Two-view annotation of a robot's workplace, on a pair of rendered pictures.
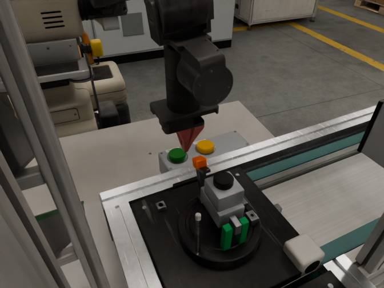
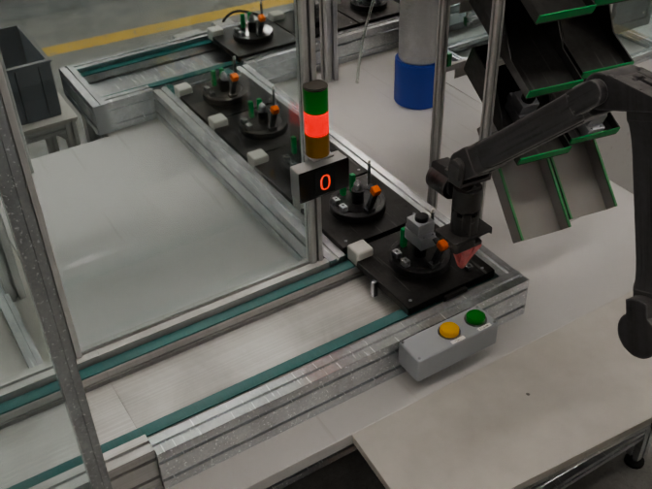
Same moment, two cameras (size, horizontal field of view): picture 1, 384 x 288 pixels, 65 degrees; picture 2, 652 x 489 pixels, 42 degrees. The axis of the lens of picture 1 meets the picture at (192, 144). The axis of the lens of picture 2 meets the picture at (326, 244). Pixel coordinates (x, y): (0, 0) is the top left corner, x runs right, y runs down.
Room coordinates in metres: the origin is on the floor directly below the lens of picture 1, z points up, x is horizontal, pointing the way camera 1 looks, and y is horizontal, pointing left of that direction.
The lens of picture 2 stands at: (1.79, -0.41, 2.16)
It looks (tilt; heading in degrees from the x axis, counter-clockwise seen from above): 37 degrees down; 174
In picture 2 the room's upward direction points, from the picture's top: 2 degrees counter-clockwise
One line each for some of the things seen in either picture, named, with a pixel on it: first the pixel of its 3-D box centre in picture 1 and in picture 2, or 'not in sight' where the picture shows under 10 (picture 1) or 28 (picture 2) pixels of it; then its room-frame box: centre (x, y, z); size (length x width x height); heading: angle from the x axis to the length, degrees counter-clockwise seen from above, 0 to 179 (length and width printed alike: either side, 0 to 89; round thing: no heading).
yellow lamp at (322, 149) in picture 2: not in sight; (316, 142); (0.29, -0.27, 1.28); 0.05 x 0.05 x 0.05
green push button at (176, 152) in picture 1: (177, 156); (475, 318); (0.51, 0.03, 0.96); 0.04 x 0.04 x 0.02
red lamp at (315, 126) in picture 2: not in sight; (316, 120); (0.29, -0.27, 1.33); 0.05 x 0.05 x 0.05
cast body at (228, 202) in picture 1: (225, 198); (418, 226); (0.30, -0.05, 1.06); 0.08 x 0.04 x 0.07; 25
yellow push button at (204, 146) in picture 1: (205, 147); (449, 331); (0.54, -0.03, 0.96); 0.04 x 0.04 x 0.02
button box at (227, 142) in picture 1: (204, 158); (448, 342); (0.54, -0.03, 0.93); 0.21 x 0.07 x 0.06; 115
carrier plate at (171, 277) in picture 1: (218, 232); (419, 263); (0.31, -0.05, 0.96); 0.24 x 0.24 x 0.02; 25
